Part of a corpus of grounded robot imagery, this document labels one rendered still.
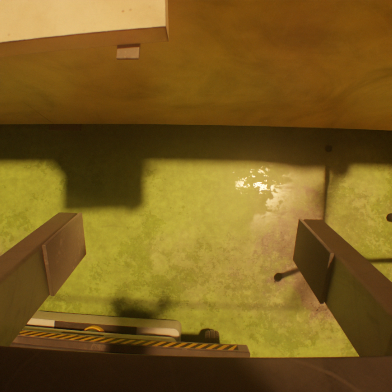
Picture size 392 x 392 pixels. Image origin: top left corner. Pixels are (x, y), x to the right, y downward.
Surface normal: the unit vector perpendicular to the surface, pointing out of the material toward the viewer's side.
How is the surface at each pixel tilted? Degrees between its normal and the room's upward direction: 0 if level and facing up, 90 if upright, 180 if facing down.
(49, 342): 0
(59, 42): 90
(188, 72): 90
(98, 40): 90
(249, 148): 0
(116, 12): 0
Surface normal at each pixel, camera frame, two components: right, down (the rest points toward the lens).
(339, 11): -0.03, 0.99
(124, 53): -0.04, -0.14
